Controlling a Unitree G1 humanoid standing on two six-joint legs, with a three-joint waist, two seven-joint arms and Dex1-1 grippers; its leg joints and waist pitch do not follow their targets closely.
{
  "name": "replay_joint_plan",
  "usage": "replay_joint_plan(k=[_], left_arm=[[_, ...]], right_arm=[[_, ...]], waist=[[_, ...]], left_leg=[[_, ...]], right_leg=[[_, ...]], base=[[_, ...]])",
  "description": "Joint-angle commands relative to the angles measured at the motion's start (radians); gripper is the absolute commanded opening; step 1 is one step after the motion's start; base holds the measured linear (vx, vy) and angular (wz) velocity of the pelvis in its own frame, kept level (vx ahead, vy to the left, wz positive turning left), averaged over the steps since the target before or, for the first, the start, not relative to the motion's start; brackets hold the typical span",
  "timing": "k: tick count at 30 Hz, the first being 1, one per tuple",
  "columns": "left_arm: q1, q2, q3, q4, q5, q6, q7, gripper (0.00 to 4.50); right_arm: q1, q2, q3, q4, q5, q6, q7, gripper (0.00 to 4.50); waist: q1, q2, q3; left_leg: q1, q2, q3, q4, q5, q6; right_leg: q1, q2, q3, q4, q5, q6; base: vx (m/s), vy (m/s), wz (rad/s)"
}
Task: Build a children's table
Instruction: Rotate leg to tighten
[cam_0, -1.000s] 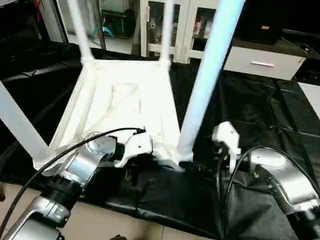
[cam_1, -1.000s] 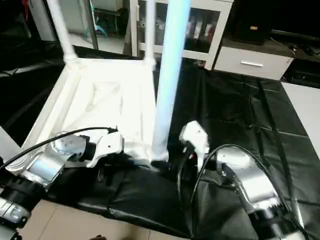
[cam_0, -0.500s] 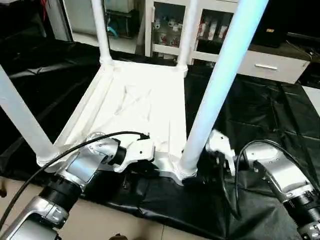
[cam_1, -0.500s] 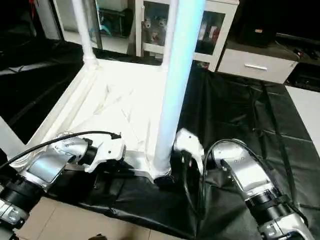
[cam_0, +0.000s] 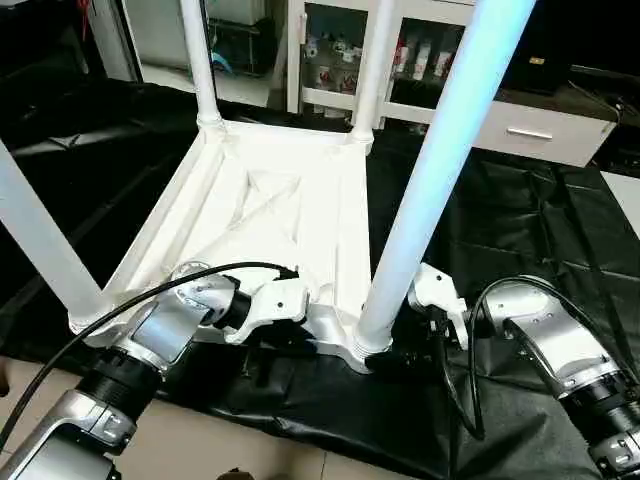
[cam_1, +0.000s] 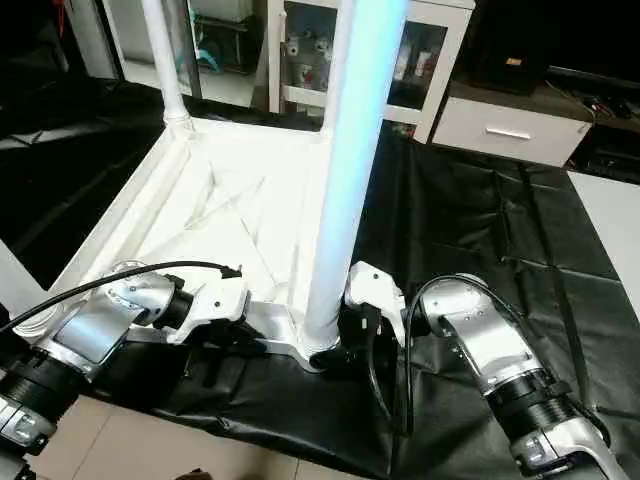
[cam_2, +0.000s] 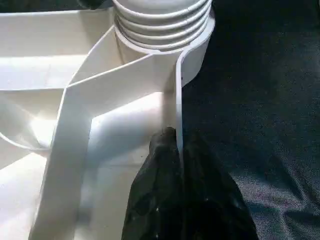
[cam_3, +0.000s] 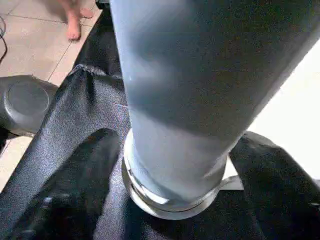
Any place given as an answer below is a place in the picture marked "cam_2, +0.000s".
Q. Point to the white plastic table leg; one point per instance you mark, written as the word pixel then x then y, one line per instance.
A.
pixel 160 20

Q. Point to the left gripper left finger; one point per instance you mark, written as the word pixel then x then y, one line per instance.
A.
pixel 152 200

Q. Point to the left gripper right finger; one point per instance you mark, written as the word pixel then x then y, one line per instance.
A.
pixel 215 205

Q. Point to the black mat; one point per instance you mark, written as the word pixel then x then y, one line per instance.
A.
pixel 270 100

